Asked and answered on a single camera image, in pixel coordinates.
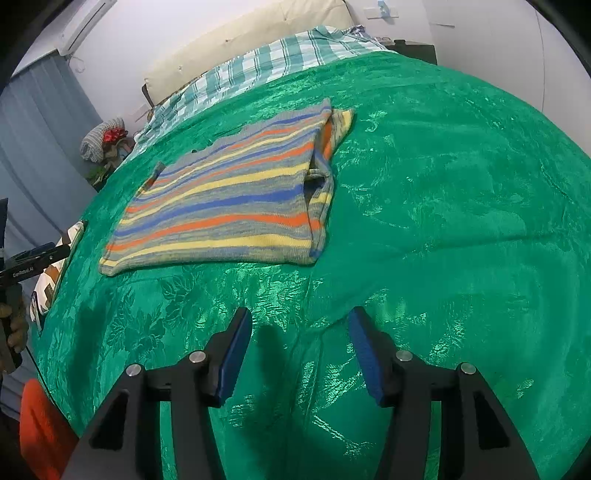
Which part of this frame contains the cream padded headboard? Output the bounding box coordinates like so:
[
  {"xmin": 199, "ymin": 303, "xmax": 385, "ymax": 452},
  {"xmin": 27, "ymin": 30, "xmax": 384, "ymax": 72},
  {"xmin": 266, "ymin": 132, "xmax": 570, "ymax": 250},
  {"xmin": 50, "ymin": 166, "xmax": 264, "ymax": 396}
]
[{"xmin": 141, "ymin": 0, "xmax": 354, "ymax": 109}]

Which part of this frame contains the dark wooden nightstand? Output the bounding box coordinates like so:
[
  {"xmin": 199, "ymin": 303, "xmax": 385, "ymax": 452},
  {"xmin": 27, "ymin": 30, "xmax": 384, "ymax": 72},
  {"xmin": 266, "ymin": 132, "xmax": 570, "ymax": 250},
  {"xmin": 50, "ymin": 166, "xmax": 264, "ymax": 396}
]
[{"xmin": 392, "ymin": 41, "xmax": 437, "ymax": 65}]

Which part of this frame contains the brown white patterned pillow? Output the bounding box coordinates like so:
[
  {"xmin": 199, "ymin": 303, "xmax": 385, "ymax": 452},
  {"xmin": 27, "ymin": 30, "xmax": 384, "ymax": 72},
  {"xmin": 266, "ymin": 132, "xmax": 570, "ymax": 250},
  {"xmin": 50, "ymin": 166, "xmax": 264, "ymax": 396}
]
[{"xmin": 30, "ymin": 220, "xmax": 88, "ymax": 325}]

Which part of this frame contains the white air conditioner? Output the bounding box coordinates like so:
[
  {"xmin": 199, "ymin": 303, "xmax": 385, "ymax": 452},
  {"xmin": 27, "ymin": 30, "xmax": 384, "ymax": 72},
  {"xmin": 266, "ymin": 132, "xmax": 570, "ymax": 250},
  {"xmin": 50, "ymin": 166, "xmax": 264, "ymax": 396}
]
[{"xmin": 58, "ymin": 0, "xmax": 117, "ymax": 54}]

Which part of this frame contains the green white checked sheet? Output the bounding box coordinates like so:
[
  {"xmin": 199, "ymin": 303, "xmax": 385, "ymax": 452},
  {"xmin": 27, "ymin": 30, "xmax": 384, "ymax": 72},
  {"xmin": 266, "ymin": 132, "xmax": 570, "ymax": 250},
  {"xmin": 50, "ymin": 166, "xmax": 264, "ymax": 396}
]
[{"xmin": 134, "ymin": 25, "xmax": 393, "ymax": 153}]

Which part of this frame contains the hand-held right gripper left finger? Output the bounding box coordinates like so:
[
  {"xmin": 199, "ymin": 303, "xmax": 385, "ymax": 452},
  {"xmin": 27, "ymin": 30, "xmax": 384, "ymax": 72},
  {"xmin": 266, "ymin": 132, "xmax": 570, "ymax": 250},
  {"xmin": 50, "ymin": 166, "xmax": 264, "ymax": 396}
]
[{"xmin": 60, "ymin": 307, "xmax": 253, "ymax": 480}]

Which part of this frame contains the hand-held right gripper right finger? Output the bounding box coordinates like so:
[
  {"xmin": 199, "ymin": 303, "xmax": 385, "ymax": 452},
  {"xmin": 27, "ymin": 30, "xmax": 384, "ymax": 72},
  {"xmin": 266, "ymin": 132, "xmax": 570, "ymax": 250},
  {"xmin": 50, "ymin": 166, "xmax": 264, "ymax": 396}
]
[{"xmin": 348, "ymin": 306, "xmax": 541, "ymax": 480}]

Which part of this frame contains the clutter with red bow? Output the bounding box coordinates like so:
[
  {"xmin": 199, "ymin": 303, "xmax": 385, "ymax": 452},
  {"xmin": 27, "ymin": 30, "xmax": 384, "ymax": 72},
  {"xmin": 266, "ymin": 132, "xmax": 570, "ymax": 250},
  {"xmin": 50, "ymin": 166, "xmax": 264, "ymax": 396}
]
[{"xmin": 79, "ymin": 117, "xmax": 126, "ymax": 163}]

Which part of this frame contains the person's left hand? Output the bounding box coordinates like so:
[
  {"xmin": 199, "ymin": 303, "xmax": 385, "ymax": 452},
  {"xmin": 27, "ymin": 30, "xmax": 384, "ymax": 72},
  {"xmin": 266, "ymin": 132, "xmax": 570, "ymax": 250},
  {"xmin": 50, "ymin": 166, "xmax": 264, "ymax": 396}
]
[{"xmin": 0, "ymin": 301, "xmax": 30, "ymax": 355}]

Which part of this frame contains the green patterned bedspread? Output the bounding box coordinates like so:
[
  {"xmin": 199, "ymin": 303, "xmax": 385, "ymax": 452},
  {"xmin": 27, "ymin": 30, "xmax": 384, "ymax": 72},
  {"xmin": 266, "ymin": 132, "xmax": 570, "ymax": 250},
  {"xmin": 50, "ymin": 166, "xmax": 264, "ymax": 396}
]
[{"xmin": 30, "ymin": 50, "xmax": 591, "ymax": 480}]

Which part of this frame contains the striped knitted sweater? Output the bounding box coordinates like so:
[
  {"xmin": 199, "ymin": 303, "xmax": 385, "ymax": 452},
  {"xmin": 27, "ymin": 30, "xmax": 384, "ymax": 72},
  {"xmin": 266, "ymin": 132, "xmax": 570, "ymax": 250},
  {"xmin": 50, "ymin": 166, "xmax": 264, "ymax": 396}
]
[{"xmin": 98, "ymin": 98, "xmax": 356, "ymax": 277}]

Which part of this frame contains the blue grey curtain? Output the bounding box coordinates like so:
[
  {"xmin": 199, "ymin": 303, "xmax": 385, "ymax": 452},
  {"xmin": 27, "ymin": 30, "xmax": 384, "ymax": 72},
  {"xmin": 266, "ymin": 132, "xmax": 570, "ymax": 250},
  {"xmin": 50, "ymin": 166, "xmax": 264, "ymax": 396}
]
[{"xmin": 0, "ymin": 53, "xmax": 108, "ymax": 259}]

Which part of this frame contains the orange cloth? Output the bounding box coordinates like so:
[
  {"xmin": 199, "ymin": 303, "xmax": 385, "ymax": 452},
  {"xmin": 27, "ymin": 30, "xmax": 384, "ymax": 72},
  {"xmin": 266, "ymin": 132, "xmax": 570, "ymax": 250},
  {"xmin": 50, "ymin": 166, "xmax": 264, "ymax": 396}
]
[{"xmin": 19, "ymin": 378, "xmax": 80, "ymax": 480}]

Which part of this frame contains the thin black cable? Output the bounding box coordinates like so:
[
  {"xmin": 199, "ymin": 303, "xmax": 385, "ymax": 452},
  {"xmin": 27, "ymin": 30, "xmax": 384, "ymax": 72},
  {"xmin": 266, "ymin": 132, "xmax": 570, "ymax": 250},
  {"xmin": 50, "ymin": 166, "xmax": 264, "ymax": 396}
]
[{"xmin": 24, "ymin": 345, "xmax": 49, "ymax": 386}]

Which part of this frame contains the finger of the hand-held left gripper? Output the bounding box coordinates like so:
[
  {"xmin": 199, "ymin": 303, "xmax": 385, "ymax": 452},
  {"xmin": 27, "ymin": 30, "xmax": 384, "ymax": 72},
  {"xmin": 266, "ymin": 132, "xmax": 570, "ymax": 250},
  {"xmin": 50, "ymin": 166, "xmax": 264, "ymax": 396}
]
[{"xmin": 13, "ymin": 243, "xmax": 71, "ymax": 265}]

